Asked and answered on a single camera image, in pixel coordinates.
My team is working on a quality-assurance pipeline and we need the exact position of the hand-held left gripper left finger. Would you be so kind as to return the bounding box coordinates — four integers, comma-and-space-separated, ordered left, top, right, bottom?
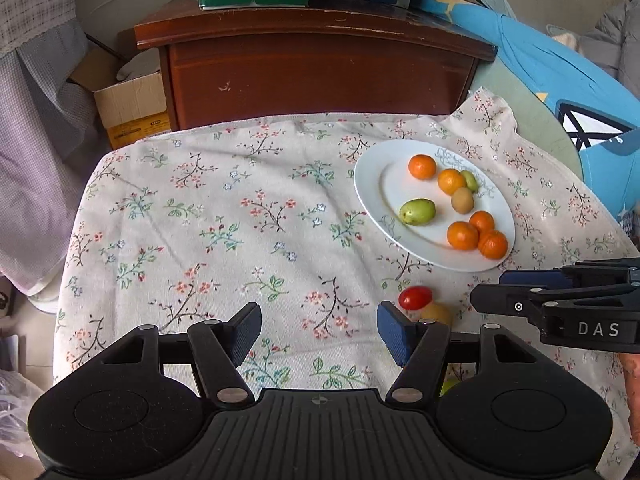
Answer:
95, 302, 262, 407

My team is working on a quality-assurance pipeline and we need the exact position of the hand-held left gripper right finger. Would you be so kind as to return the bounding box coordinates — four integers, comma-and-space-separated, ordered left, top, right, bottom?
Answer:
377, 301, 543, 407

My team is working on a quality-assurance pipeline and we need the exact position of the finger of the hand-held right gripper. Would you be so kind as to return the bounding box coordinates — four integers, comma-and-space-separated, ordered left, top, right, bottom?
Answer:
470, 282, 640, 322
499, 257, 640, 291

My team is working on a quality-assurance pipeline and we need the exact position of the red cherry tomato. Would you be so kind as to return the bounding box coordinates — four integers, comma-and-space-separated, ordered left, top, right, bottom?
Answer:
398, 285, 433, 310

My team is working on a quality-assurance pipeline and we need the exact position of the small brown kiwi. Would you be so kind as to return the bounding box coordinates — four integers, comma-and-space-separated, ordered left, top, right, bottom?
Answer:
419, 302, 453, 327
451, 187, 475, 214

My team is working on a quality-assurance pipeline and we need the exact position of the large mandarin orange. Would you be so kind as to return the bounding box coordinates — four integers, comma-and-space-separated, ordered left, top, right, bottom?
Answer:
478, 229, 509, 260
446, 221, 480, 251

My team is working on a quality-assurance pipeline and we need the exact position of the small mandarin orange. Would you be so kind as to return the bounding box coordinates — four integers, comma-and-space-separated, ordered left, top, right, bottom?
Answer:
408, 154, 437, 181
469, 210, 496, 234
438, 168, 467, 196

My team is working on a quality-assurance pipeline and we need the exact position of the white oval plate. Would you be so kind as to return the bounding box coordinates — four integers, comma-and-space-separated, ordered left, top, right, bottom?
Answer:
353, 139, 516, 273

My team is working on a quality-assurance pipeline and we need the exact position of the person's right forearm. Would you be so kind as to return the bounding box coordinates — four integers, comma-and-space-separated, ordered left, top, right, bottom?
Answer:
617, 352, 640, 447

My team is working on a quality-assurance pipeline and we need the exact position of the floral tablecloth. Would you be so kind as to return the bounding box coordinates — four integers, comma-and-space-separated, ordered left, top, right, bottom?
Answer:
52, 85, 640, 480

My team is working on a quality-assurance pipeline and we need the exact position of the blue printed blanket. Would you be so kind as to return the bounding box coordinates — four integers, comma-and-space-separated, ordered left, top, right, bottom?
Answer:
419, 0, 640, 223

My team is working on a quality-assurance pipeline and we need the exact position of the clear plastic bag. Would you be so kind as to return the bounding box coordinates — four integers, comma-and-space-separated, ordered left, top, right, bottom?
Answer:
0, 369, 47, 463

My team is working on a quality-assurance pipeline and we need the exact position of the grey garment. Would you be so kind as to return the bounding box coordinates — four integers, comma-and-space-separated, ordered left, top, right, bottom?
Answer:
580, 0, 640, 98

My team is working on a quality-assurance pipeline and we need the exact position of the open cardboard box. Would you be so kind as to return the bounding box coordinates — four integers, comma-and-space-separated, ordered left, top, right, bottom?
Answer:
67, 54, 174, 151

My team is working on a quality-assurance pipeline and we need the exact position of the dark wooden nightstand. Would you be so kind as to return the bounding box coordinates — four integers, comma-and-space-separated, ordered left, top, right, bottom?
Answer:
134, 0, 499, 132

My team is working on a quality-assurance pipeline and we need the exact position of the purple waffle cloth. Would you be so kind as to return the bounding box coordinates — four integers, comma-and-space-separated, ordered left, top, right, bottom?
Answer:
0, 20, 103, 297

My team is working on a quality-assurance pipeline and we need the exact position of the checked cloth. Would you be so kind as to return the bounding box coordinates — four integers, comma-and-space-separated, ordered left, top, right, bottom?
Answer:
0, 0, 77, 56

